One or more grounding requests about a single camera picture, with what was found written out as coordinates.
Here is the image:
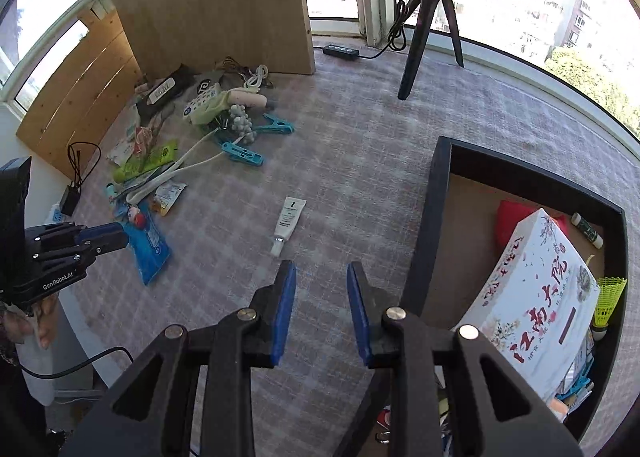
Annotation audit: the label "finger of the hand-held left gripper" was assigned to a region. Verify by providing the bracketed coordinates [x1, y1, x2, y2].
[30, 221, 126, 245]
[30, 236, 130, 268]

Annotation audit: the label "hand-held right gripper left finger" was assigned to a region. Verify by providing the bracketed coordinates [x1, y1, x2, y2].
[60, 259, 297, 457]

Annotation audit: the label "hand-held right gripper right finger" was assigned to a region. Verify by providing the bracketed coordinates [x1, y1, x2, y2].
[346, 261, 583, 457]

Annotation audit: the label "blue wet wipe packet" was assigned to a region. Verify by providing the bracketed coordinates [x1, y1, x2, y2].
[120, 202, 172, 286]

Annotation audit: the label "white cream tube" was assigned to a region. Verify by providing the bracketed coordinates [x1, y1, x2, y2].
[270, 197, 307, 258]

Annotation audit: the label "black storage tray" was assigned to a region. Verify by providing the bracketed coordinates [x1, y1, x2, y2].
[400, 135, 629, 443]

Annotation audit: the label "red fabric bag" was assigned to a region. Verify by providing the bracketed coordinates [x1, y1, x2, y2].
[495, 200, 571, 253]

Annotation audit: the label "white floral print box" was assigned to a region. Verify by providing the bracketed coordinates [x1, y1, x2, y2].
[457, 208, 601, 403]

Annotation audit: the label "white green marker tube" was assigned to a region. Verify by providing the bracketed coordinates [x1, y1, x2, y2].
[571, 213, 605, 249]

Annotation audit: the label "yellow plastic shuttlecock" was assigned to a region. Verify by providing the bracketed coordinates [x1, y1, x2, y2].
[591, 277, 628, 342]

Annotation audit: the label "person's left forearm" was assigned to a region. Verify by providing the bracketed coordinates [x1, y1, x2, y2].
[0, 332, 51, 457]

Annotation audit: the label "person's left hand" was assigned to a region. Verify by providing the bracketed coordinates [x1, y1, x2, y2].
[0, 296, 59, 350]

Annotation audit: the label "orange snack sachet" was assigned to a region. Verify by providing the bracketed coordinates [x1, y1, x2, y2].
[152, 182, 188, 215]

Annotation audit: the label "green packet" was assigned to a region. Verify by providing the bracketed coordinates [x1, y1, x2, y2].
[114, 139, 180, 182]

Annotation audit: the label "white paper wrapper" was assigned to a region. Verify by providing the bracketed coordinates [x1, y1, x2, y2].
[107, 112, 141, 162]

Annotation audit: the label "wooden slat panel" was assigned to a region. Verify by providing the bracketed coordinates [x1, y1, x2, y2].
[15, 9, 146, 180]

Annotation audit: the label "black pouch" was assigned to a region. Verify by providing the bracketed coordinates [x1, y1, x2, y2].
[136, 64, 196, 120]

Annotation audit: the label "light teal clothes clip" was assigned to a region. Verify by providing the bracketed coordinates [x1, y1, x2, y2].
[221, 141, 264, 166]

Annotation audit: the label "white dotted packet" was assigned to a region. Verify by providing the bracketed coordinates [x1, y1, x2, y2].
[182, 82, 222, 122]

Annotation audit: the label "grey bead cluster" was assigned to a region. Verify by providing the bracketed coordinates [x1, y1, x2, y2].
[227, 104, 258, 142]

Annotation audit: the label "dark teal clothes clip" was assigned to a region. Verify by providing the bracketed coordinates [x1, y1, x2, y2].
[254, 113, 296, 134]

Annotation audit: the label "pink soft roll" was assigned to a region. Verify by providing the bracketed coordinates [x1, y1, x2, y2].
[227, 89, 268, 108]

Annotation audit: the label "black power hub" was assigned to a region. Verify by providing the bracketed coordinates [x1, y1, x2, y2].
[322, 43, 361, 60]

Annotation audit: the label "black tripod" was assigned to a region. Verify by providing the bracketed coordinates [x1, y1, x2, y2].
[397, 0, 466, 102]

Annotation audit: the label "black adapter with cable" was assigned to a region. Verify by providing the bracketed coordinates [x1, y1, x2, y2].
[59, 142, 102, 216]

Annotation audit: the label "white strap loop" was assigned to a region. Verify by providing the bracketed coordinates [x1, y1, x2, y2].
[127, 129, 236, 205]

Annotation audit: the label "thin black cable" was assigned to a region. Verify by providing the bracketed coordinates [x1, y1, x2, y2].
[22, 347, 135, 380]

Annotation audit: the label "thin white cable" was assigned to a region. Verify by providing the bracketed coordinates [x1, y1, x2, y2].
[243, 64, 271, 89]

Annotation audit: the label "black hub cable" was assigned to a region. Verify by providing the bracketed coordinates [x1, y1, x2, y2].
[357, 0, 408, 60]

